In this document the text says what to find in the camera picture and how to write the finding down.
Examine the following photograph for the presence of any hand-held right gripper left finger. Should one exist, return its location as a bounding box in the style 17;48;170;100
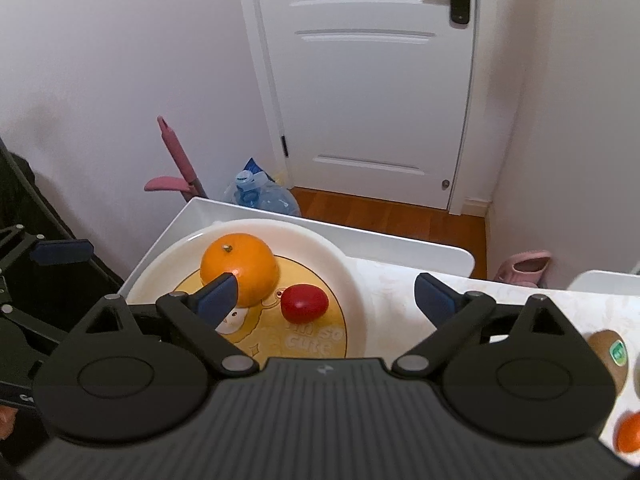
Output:
70;272;258;378

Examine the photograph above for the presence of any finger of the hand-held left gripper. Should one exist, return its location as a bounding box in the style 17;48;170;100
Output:
0;225;96;273
0;302;63;361

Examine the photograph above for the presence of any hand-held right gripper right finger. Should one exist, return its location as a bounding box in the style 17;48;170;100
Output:
392;272;583;378

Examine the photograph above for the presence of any cream fruit bowl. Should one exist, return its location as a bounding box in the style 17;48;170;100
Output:
125;218;368;361

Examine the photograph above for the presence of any orange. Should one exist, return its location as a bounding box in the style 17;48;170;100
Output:
615;411;640;456
200;232;279;307

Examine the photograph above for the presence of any white rimmed table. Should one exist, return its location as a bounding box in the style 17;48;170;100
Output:
117;197;640;461

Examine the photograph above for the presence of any dark cloth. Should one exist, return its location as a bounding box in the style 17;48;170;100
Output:
0;135;126;311

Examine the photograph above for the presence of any red cherry tomato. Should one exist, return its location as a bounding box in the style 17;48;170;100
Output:
280;284;330;324

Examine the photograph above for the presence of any pink slipper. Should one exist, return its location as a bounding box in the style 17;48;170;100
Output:
492;250;552;288

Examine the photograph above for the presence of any large blue water bottle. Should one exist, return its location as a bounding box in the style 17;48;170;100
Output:
224;170;302;218

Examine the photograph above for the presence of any brown kiwi with green sticker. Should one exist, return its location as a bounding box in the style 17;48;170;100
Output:
586;329;630;396

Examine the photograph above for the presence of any white panel door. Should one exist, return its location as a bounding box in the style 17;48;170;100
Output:
247;0;476;211

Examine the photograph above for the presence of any pink short tool handle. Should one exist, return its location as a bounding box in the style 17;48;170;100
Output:
144;176;192;194

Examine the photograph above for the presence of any pink handled tool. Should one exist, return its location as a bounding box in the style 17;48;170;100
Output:
156;115;208;200

